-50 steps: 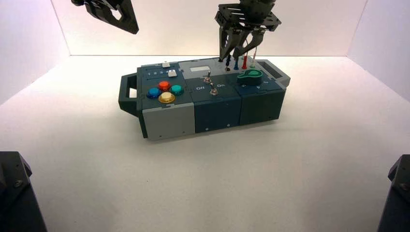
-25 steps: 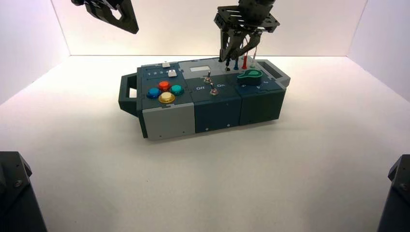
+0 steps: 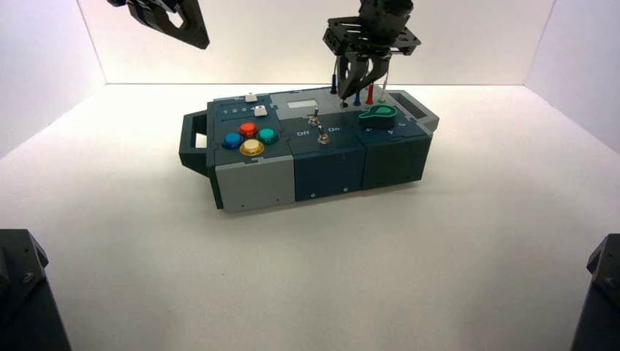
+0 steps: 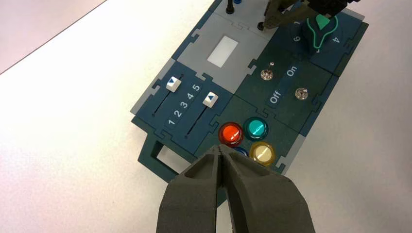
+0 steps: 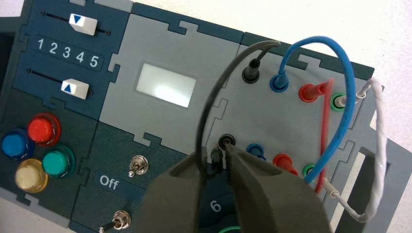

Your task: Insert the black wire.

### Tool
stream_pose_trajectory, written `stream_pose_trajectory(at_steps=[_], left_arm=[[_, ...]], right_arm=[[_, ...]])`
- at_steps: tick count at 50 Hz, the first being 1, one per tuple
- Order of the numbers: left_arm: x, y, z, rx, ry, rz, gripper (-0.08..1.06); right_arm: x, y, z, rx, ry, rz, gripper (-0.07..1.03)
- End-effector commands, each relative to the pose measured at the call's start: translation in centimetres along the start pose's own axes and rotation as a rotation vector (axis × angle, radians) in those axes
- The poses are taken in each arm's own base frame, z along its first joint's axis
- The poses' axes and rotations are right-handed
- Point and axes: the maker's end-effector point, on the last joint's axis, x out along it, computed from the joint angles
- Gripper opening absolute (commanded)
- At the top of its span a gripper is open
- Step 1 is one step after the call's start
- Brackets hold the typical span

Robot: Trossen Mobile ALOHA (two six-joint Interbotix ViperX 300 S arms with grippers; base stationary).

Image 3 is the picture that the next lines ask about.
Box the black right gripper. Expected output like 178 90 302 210
322 0 421 98

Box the green rotary knob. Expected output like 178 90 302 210
357 105 399 131

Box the dark teal grey control box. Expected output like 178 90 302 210
178 86 440 214

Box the teal round push button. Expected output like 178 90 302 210
257 127 280 146

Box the yellow round push button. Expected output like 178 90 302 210
239 139 266 158

